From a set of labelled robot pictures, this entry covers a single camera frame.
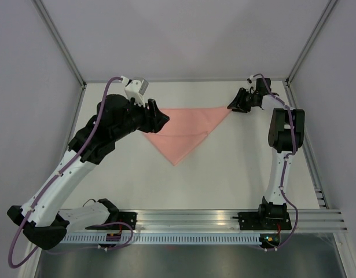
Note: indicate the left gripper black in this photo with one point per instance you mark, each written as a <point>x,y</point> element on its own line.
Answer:
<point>154,120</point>

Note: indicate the aluminium frame post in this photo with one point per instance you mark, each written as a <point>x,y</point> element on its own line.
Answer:
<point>58,40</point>
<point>316,31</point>

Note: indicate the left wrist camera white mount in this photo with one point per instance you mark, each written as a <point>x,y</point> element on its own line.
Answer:
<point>135,89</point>

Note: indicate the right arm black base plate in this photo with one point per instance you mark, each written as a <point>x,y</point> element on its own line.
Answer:
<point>253,221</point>

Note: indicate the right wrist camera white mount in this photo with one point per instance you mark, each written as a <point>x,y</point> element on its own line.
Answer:
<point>250,79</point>

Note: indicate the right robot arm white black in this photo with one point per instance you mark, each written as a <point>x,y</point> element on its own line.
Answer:
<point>285,138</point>

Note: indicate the left aluminium frame post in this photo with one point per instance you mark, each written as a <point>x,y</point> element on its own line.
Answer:
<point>58,40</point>

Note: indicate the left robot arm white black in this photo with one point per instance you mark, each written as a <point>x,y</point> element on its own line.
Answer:
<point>45,223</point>

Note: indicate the white slotted cable duct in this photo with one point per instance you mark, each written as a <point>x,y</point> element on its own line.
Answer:
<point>162,238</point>

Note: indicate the aluminium mounting rail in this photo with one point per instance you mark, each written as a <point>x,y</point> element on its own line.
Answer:
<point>304,221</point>

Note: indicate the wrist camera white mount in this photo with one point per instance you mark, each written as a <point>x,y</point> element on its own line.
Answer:
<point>135,89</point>
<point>250,79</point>

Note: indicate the pink cloth napkin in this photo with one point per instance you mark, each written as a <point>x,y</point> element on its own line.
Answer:
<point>186,130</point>

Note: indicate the right aluminium frame post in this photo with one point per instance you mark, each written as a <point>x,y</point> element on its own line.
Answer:
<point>316,31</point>

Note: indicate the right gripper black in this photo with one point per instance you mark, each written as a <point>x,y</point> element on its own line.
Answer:
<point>238,102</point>

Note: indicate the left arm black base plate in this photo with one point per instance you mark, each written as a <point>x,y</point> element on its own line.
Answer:
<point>122,220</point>

